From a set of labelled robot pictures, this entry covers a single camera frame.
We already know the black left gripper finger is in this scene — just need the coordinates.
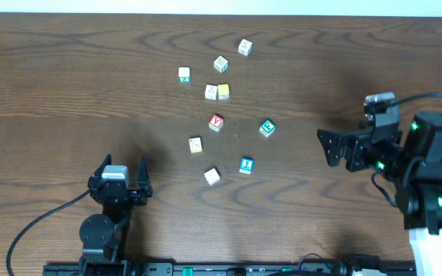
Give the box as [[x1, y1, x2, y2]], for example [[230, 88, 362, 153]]
[[92, 154, 111, 179], [137, 156, 150, 190]]

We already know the green letter F block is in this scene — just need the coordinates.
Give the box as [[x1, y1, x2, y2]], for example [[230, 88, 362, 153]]
[[259, 119, 276, 137]]

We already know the white letter Y block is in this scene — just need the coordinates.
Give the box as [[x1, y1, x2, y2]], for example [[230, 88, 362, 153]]
[[204, 168, 220, 186]]

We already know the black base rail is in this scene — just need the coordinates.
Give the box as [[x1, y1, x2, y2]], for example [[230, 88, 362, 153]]
[[42, 262, 416, 276]]

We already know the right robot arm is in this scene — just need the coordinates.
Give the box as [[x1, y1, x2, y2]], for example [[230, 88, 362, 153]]
[[317, 111, 442, 275]]

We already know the white picture block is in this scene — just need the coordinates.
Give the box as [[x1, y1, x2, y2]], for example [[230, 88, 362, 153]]
[[204, 84, 218, 100]]

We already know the white block top right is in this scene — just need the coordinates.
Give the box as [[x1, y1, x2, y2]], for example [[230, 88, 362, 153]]
[[238, 39, 252, 56]]

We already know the blue letter L block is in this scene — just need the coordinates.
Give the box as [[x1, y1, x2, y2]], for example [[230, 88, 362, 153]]
[[239, 158, 254, 175]]

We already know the yellow-edged picture block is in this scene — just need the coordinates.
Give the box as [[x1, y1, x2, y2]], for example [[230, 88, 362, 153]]
[[189, 137, 203, 153]]

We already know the yellow block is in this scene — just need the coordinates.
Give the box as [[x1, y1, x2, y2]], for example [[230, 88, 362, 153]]
[[217, 84, 230, 100]]

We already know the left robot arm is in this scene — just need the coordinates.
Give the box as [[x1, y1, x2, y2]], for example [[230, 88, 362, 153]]
[[79, 155, 153, 275]]

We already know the black left camera cable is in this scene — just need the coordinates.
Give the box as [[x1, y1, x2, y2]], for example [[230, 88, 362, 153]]
[[5, 189, 91, 276]]

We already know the white block teal side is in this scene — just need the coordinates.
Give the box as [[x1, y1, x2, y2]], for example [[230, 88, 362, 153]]
[[213, 55, 229, 73]]

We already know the white block green side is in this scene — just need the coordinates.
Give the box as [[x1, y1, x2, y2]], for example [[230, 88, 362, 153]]
[[178, 67, 191, 83]]

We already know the red letter A block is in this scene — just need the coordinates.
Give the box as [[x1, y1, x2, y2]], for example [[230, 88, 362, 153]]
[[208, 114, 224, 132]]

